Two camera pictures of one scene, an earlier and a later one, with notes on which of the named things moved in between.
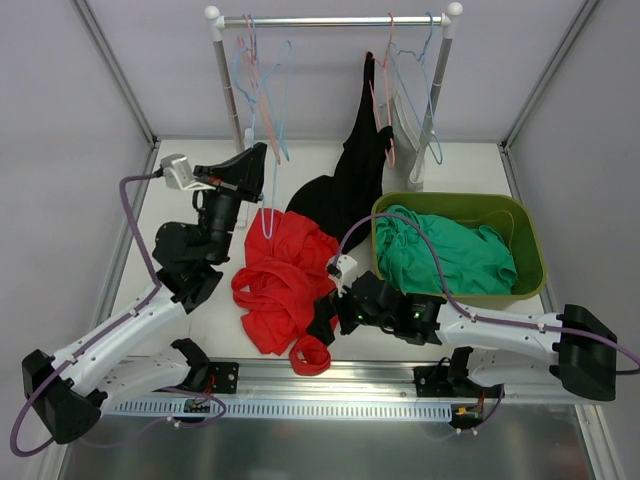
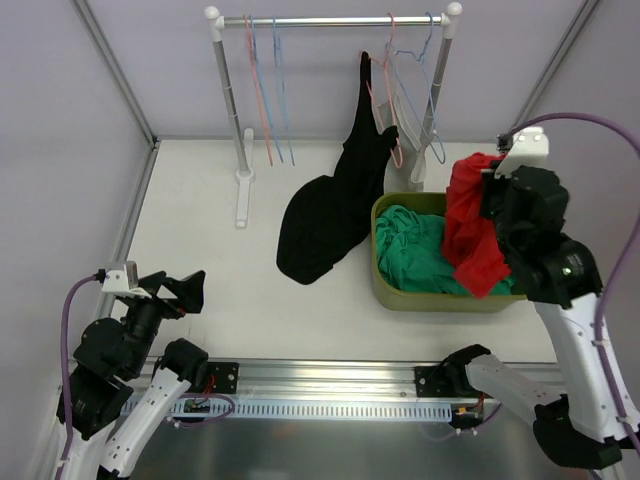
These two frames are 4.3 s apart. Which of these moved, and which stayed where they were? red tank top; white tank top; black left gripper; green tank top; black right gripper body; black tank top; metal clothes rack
Moved: black left gripper; red tank top; black right gripper body
Stayed: metal clothes rack; green tank top; white tank top; black tank top
